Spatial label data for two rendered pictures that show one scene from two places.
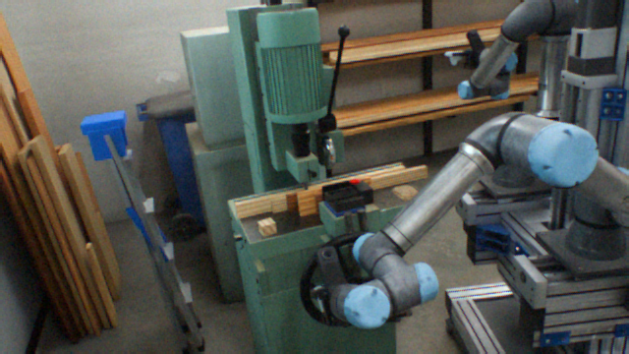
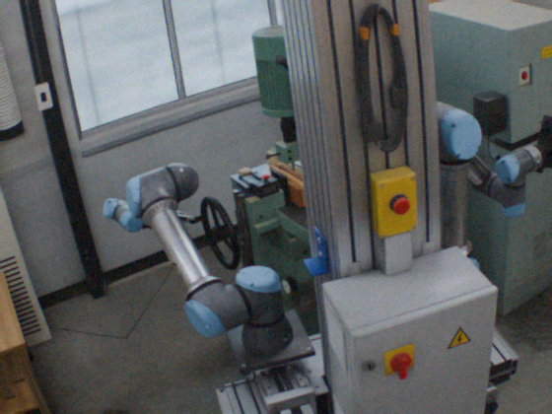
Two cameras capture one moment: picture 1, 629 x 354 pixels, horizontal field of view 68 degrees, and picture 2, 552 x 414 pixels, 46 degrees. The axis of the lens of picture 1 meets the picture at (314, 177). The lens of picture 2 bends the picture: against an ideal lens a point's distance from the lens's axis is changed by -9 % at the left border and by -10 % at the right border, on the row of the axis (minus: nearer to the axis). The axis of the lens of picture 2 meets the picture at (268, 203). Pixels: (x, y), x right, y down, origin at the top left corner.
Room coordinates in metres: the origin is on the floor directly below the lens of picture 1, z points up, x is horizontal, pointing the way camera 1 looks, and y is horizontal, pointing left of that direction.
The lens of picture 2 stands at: (0.92, -2.38, 2.11)
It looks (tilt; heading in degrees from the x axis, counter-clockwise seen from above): 28 degrees down; 81
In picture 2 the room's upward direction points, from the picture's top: 8 degrees counter-clockwise
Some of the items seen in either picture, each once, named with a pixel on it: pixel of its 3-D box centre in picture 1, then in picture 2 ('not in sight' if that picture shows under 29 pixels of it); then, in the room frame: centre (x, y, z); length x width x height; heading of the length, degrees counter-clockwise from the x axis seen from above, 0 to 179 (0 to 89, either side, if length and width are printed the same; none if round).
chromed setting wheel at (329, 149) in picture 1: (326, 151); not in sight; (1.57, -0.05, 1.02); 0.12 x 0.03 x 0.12; 17
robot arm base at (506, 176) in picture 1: (513, 167); not in sight; (1.61, -0.74, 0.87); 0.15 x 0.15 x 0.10
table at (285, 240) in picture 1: (339, 220); (281, 204); (1.33, -0.06, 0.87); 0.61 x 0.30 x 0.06; 107
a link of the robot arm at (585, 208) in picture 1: (603, 193); (257, 293); (1.11, -0.76, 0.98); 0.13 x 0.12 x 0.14; 19
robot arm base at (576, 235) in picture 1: (596, 230); (265, 324); (1.12, -0.76, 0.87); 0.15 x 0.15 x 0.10
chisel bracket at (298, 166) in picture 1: (303, 166); (296, 150); (1.43, 0.04, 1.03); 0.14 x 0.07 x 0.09; 17
